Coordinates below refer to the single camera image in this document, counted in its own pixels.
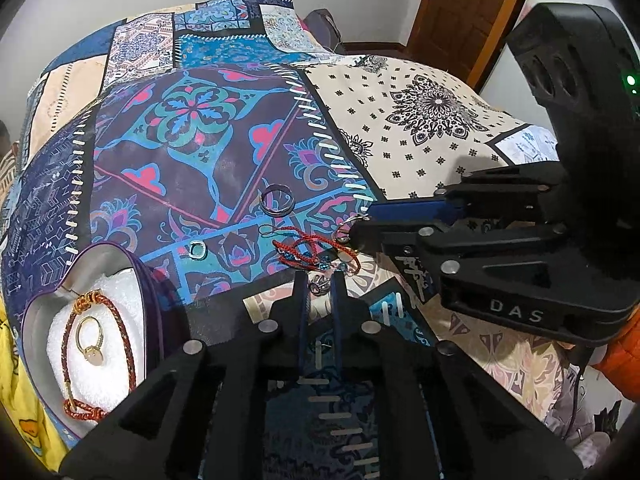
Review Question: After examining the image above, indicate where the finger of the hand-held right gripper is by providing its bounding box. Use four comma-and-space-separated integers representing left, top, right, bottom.
366, 162, 570, 227
347, 217, 582, 293

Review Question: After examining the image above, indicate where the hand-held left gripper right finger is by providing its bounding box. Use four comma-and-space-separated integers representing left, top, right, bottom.
332, 272, 587, 480

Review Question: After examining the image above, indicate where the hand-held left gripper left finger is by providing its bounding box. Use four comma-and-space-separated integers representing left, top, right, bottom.
59, 272, 308, 480

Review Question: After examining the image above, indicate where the thin silver ring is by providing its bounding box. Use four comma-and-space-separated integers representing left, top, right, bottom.
335, 214, 372, 247

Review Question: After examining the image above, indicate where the red string bracelet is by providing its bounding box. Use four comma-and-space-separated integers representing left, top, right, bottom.
259, 226, 362, 277

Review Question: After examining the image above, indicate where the heart-shaped tin box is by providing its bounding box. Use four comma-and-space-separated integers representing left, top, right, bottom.
22, 244, 167, 442

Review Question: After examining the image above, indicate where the wooden headboard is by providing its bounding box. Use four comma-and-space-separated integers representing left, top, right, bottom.
341, 41, 412, 59

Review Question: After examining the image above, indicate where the wooden door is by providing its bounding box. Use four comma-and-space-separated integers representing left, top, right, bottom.
409, 0, 542, 92

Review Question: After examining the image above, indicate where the patchwork printed blanket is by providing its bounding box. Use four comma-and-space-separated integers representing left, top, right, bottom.
0, 0, 608, 480

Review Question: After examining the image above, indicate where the dark pillow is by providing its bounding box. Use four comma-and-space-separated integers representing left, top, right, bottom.
302, 8, 344, 54

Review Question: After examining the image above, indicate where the white foam insert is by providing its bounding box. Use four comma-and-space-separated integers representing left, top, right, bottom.
46, 271, 147, 413

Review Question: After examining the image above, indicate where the orange cloth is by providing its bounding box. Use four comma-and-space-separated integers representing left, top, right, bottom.
596, 309, 640, 392

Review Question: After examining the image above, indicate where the yellow cloth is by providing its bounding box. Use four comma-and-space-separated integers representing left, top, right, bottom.
0, 305, 68, 473

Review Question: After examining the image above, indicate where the wide silver ring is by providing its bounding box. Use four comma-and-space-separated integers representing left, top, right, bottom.
259, 184, 297, 217

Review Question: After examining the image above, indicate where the red braided bracelet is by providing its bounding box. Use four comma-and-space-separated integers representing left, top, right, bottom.
62, 290, 138, 420

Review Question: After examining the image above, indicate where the gold ring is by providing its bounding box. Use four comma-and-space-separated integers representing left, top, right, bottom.
76, 316, 107, 367

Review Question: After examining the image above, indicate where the black cable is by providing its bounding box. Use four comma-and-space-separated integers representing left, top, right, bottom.
567, 344, 596, 441

